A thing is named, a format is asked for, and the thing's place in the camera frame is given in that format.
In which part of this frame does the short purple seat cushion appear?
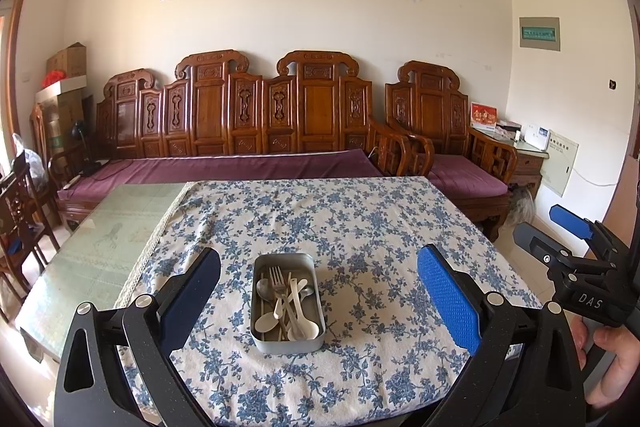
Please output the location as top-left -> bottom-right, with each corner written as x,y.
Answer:
427,152 -> 510,198

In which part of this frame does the white leaning board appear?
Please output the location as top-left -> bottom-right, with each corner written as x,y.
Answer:
540,129 -> 580,198

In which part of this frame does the grey fluffy duster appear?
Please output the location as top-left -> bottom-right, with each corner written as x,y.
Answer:
506,187 -> 536,228

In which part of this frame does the metal fork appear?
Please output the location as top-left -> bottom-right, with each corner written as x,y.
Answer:
269,266 -> 301,338

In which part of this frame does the wooden door frame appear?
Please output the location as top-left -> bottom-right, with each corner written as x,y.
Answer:
0,0 -> 40,168

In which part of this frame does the cream chopstick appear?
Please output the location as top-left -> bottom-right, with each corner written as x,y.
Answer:
277,274 -> 293,340

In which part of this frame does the wooden side table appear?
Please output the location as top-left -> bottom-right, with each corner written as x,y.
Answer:
472,127 -> 548,208

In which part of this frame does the red desk calendar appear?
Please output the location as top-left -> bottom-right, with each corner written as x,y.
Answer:
470,102 -> 498,130

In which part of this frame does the carved wooden armchair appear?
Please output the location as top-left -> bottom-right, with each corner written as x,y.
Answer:
385,60 -> 521,228

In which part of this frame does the black desk lamp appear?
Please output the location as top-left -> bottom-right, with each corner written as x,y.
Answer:
70,119 -> 108,178

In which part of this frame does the rectangular metal tin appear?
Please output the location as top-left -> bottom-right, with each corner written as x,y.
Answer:
250,254 -> 326,354

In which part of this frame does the white wall cable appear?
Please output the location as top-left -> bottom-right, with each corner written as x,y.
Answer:
572,167 -> 618,188

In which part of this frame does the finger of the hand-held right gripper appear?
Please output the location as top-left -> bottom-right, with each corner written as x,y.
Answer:
549,204 -> 631,268
512,222 -> 573,280

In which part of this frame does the white desk device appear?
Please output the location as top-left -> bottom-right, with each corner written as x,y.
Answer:
522,123 -> 551,151

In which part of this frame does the white flat box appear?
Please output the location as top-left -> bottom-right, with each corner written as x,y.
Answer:
35,74 -> 87,105

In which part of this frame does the person's right hand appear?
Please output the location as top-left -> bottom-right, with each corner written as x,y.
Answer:
570,317 -> 640,408

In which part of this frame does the blue floral tablecloth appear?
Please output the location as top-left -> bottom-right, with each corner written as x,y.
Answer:
114,176 -> 543,427

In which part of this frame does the carved wooden sofa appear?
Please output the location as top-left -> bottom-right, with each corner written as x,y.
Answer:
55,49 -> 416,228

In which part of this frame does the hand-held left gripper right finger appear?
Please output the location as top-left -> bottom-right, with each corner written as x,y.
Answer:
417,244 -> 587,427

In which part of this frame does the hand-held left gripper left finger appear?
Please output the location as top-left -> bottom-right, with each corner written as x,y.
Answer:
54,248 -> 222,427

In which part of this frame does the clear plastic bag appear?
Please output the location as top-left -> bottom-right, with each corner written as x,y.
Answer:
12,132 -> 48,182

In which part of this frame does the grey wall electrical panel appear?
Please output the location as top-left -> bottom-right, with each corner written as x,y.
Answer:
518,17 -> 561,52

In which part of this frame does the dark cabinet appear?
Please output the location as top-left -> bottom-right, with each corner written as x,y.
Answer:
35,89 -> 96,158

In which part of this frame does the brown cardboard box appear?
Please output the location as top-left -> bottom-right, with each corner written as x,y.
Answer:
46,42 -> 87,78

